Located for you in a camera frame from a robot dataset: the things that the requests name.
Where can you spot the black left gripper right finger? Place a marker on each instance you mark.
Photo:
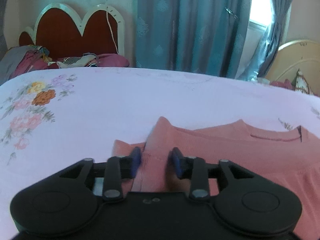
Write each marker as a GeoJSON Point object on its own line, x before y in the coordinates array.
{"type": "Point", "coordinates": [246, 201]}

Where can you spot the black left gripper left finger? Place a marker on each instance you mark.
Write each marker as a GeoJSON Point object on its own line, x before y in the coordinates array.
{"type": "Point", "coordinates": [69, 199]}

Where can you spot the pink knit sweater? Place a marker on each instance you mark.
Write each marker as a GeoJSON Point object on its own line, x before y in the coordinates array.
{"type": "Point", "coordinates": [290, 159]}

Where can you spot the pile of colourful clothes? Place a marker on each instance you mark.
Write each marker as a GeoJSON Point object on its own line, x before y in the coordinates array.
{"type": "Point", "coordinates": [24, 59]}

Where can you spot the floral pink bed sheet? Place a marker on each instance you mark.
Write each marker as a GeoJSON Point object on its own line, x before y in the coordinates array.
{"type": "Point", "coordinates": [51, 119]}

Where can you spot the white patterned pillow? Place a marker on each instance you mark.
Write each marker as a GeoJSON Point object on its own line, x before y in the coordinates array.
{"type": "Point", "coordinates": [302, 85]}

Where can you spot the striped folded cloth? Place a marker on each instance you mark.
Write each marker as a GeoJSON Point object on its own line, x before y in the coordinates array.
{"type": "Point", "coordinates": [86, 60]}

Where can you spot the magenta pillow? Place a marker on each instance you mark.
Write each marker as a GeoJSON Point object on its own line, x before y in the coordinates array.
{"type": "Point", "coordinates": [112, 60]}

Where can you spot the cream wooden headboard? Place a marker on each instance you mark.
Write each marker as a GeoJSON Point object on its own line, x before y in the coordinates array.
{"type": "Point", "coordinates": [293, 56]}

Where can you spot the red white scalloped headboard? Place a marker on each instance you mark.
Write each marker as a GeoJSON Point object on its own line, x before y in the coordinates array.
{"type": "Point", "coordinates": [61, 30]}

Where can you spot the bright window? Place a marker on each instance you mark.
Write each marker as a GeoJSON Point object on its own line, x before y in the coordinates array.
{"type": "Point", "coordinates": [261, 13]}

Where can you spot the tied blue-grey curtain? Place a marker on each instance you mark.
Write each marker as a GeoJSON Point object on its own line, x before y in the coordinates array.
{"type": "Point", "coordinates": [267, 48]}

